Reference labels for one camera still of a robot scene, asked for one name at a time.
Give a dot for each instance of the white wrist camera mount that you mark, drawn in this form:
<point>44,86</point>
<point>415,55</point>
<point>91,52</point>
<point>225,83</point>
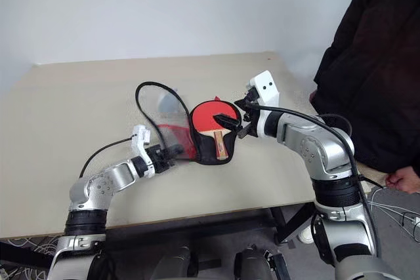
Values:
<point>267,88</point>
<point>141,134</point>

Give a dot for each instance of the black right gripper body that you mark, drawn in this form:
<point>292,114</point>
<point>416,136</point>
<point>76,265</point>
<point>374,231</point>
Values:
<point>252,119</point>

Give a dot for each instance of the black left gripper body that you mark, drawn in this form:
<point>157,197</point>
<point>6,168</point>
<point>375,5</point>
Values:
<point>160,158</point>

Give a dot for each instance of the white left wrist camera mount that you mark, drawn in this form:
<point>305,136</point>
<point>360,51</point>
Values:
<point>141,134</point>

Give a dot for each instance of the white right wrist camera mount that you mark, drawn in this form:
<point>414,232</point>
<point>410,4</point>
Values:
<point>267,88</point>

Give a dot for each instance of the red table tennis paddle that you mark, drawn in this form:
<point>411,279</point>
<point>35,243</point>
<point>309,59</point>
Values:
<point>205,116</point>

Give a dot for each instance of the translucent plastic bag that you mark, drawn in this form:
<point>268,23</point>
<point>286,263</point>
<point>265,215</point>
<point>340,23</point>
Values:
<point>167,103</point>

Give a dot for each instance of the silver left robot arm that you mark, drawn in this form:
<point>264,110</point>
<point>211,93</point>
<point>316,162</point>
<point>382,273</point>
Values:
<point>98,188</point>

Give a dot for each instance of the white sneaker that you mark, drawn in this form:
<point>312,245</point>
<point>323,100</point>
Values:
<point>305,234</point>

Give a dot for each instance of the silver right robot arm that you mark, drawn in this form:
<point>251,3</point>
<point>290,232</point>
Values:
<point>331,158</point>

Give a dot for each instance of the bystander's bare hand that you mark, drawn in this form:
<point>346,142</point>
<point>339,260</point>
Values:
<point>407,180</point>

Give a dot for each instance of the dark rounded shape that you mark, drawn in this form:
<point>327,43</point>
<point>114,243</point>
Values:
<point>177,262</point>
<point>256,262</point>

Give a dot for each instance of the person in black coat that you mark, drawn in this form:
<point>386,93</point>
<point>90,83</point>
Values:
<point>377,63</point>

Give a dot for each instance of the red and black paddle case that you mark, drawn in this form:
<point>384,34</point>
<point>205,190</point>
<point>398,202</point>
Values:
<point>205,149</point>

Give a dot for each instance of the black table frame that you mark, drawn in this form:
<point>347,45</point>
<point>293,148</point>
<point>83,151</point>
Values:
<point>292,224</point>

